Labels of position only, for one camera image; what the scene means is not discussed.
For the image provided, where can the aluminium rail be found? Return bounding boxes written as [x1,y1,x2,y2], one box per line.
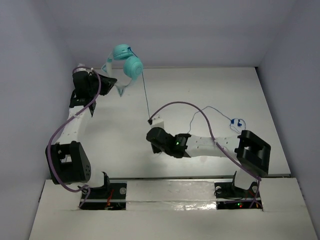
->
[53,172,292,181]

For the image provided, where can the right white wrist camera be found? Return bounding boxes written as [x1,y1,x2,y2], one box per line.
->
[147,114,165,129]

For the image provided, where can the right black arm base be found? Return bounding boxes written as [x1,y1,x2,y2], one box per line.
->
[213,182,263,210]

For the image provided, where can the teal cat-ear headphones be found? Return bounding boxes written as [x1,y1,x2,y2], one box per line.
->
[101,44,144,97]

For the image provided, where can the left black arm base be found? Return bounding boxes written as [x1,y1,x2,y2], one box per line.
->
[79,182,127,211]

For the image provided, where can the thin blue headphone cable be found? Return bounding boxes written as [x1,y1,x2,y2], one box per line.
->
[126,46,247,137]

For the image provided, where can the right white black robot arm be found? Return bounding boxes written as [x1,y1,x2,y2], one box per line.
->
[146,127,271,197]

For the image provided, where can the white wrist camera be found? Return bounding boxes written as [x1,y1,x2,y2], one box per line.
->
[72,63,94,74]
[147,114,165,129]

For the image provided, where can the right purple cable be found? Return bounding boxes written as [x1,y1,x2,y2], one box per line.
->
[149,101,263,210]

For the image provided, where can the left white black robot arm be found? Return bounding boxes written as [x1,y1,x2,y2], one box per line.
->
[45,67,118,193]

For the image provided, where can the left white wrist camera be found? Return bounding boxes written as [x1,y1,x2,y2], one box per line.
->
[72,63,94,74]

